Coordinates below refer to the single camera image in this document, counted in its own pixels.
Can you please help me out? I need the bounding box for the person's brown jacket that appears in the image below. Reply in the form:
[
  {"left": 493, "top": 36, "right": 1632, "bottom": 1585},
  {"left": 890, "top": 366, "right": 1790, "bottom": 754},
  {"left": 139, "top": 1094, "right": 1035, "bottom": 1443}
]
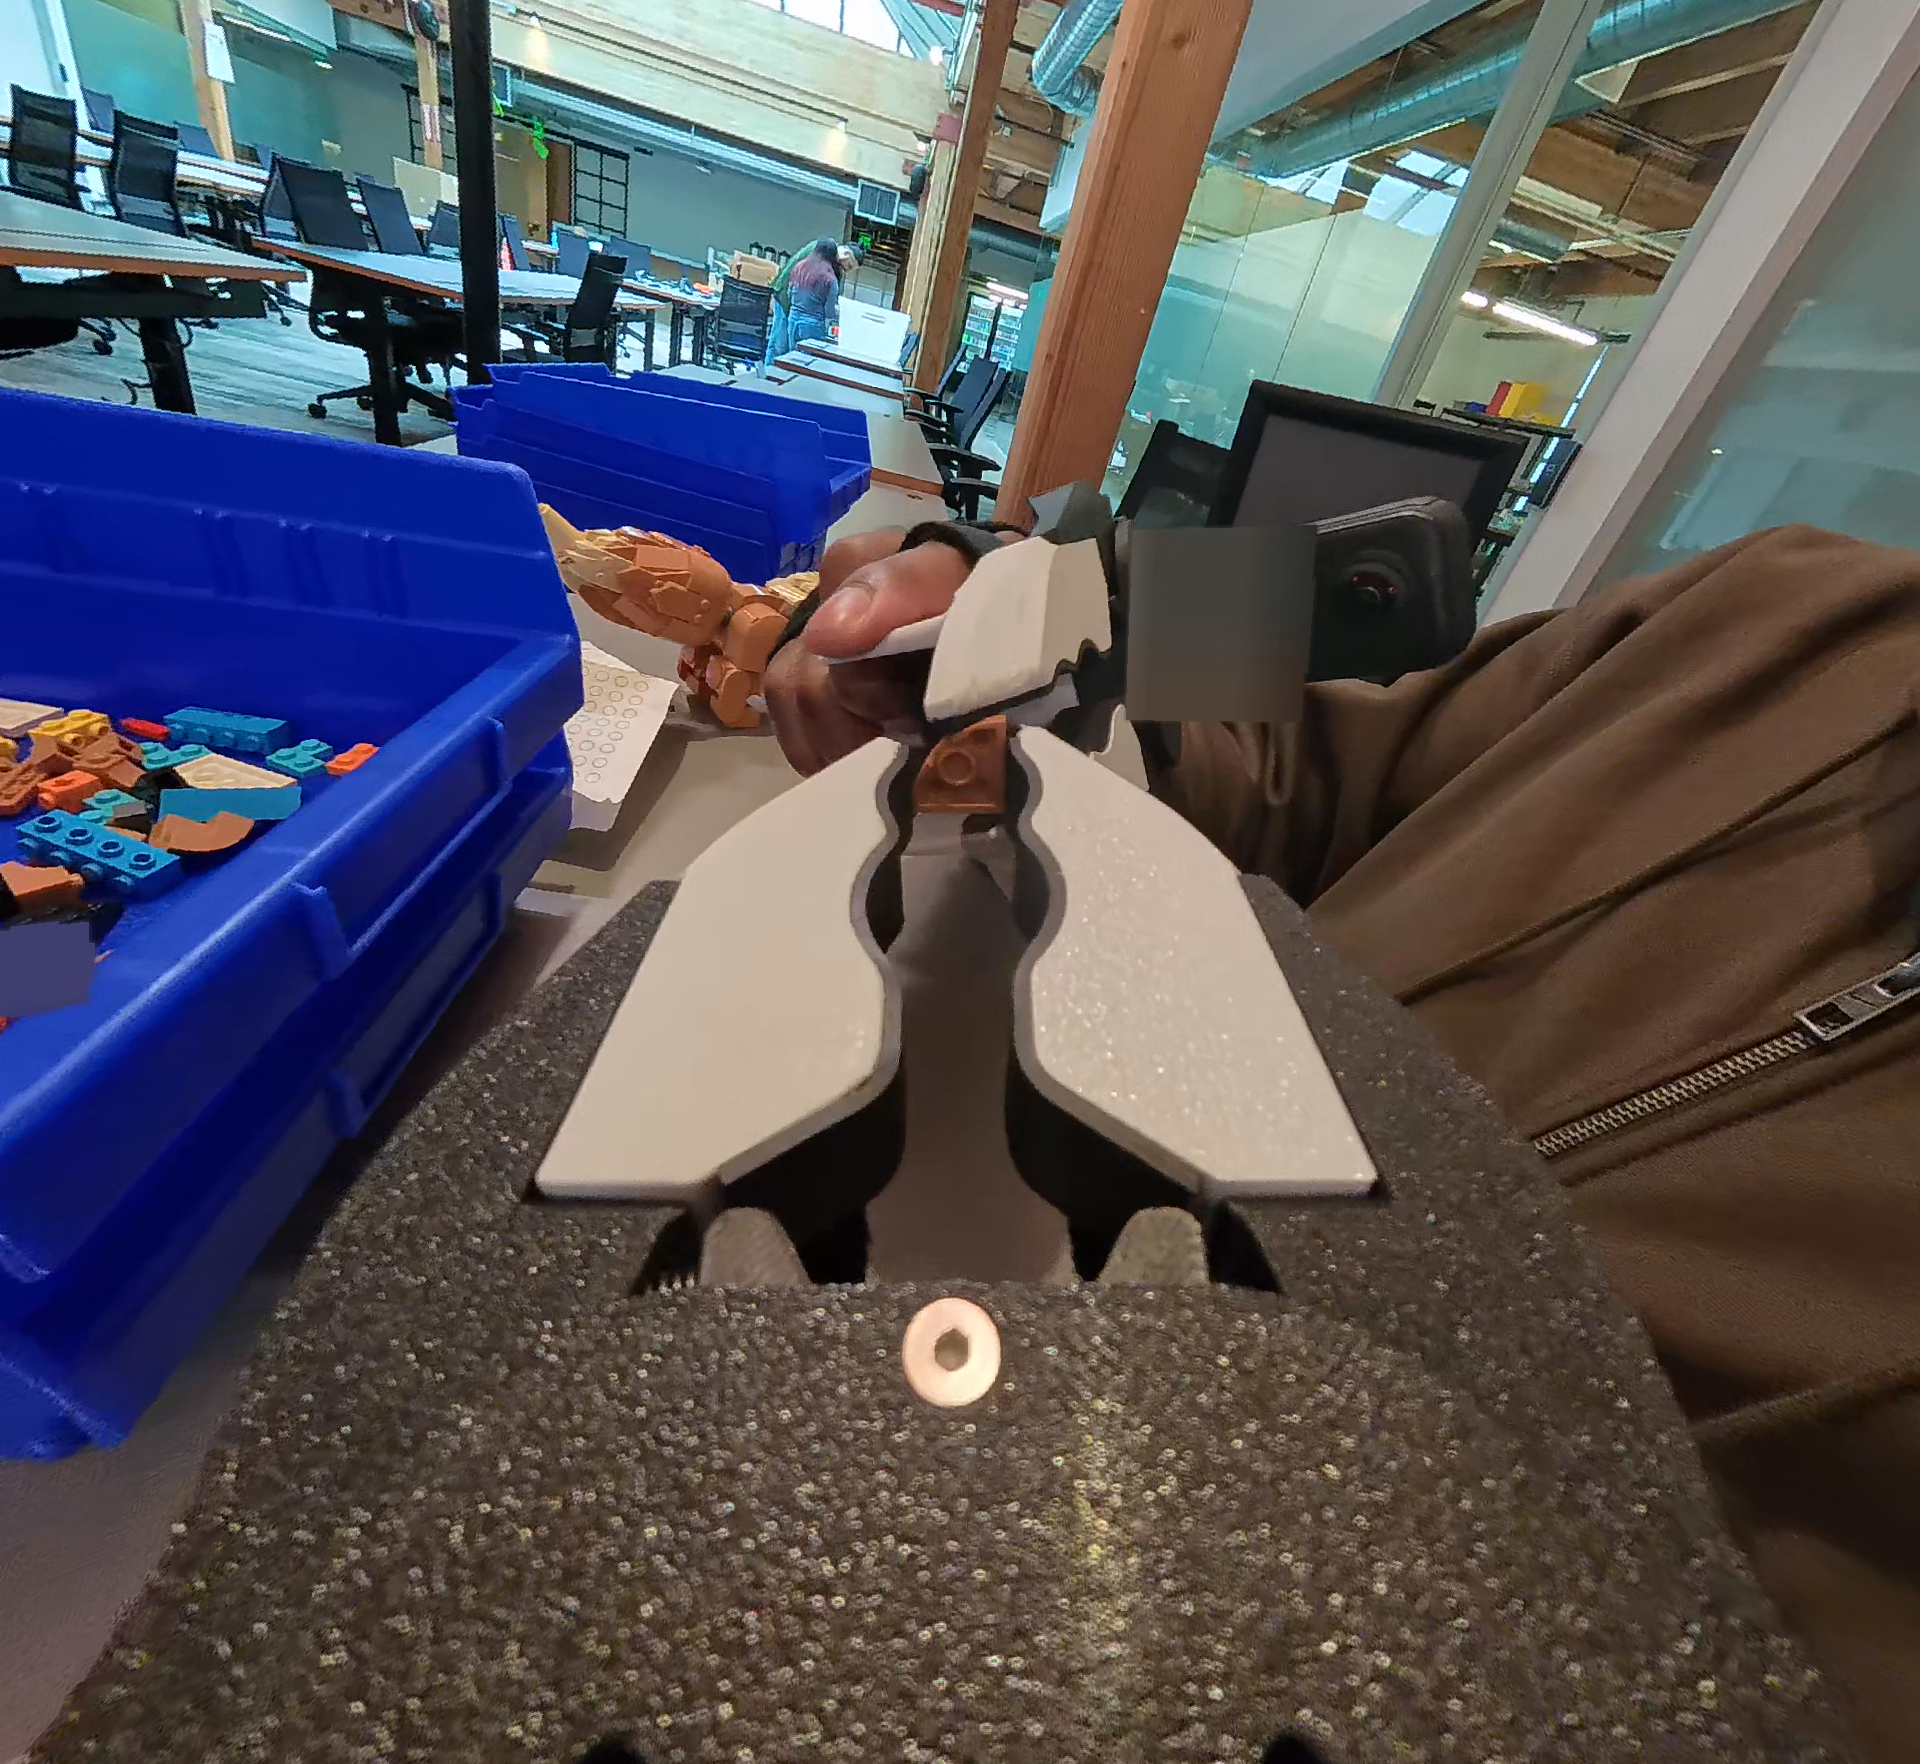
[{"left": 1303, "top": 526, "right": 1920, "bottom": 1751}]

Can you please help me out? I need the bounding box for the tan brick-built toy part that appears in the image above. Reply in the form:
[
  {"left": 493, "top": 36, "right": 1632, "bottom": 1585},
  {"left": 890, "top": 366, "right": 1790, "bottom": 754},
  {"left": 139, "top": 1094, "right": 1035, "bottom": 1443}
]
[{"left": 536, "top": 503, "right": 824, "bottom": 731}]

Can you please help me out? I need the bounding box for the wooden support post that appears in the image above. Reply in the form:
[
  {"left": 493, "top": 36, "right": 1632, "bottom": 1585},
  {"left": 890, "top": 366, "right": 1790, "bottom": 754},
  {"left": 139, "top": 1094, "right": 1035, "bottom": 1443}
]
[
  {"left": 993, "top": 0, "right": 1307, "bottom": 528},
  {"left": 906, "top": 0, "right": 1021, "bottom": 394}
]

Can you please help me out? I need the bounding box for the black framed monitor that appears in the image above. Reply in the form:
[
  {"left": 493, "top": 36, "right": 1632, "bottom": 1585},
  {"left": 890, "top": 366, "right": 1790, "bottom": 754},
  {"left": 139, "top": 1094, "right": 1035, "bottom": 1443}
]
[{"left": 1211, "top": 377, "right": 1531, "bottom": 552}]

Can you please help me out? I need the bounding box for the row of black office chairs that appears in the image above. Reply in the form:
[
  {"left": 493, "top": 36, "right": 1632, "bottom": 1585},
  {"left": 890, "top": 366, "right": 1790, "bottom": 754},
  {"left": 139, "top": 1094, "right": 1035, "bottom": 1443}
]
[{"left": 0, "top": 84, "right": 632, "bottom": 423}]

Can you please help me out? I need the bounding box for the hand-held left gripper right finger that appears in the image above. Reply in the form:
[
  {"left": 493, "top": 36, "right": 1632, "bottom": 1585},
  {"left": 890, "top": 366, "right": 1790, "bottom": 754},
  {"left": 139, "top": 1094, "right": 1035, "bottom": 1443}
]
[{"left": 1012, "top": 726, "right": 1381, "bottom": 1204}]

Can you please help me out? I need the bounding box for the black stand pole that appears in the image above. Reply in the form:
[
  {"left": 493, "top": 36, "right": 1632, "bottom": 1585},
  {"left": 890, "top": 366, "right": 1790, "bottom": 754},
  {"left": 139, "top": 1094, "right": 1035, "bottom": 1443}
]
[{"left": 438, "top": 0, "right": 501, "bottom": 385}]

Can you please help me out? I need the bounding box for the person's right forearm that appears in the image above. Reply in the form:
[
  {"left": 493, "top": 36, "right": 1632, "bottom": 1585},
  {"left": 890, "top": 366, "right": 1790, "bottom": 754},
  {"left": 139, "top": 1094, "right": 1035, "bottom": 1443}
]
[{"left": 1141, "top": 594, "right": 1652, "bottom": 904}]

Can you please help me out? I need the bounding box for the pile of toy bricks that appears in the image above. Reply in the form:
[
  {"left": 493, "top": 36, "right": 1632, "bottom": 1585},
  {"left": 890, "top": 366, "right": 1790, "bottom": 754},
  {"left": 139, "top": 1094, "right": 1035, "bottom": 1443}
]
[{"left": 0, "top": 698, "right": 380, "bottom": 925}]

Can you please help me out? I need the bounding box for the blue plastic bin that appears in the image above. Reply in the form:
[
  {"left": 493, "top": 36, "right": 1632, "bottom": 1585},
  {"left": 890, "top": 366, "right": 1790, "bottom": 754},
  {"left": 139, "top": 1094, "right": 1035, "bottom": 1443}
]
[{"left": 0, "top": 385, "right": 583, "bottom": 1464}]

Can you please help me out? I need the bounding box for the silver ventilation duct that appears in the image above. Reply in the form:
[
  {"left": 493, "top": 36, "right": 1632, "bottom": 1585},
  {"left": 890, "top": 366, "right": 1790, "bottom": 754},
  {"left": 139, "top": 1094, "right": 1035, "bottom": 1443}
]
[{"left": 1031, "top": 0, "right": 1899, "bottom": 180}]

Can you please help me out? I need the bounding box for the white printed paper sheet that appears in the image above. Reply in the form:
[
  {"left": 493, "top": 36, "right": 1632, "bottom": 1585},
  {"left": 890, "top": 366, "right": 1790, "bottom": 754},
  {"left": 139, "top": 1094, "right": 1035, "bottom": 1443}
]
[{"left": 565, "top": 637, "right": 684, "bottom": 835}]

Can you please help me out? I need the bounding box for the stack of nested blue bins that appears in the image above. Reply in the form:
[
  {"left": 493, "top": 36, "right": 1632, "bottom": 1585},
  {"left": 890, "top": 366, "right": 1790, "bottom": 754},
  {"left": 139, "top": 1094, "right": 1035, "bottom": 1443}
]
[{"left": 450, "top": 359, "right": 875, "bottom": 582}]

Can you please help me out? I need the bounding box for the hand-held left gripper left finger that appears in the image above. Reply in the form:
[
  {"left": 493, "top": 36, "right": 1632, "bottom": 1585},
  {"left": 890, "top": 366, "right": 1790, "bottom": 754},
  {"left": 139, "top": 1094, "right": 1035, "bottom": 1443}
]
[{"left": 531, "top": 738, "right": 912, "bottom": 1206}]

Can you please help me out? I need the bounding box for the small brown curved brick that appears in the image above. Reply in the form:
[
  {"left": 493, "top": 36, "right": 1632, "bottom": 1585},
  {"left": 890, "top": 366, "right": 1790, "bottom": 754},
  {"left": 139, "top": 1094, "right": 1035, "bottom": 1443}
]
[{"left": 912, "top": 720, "right": 1012, "bottom": 839}]

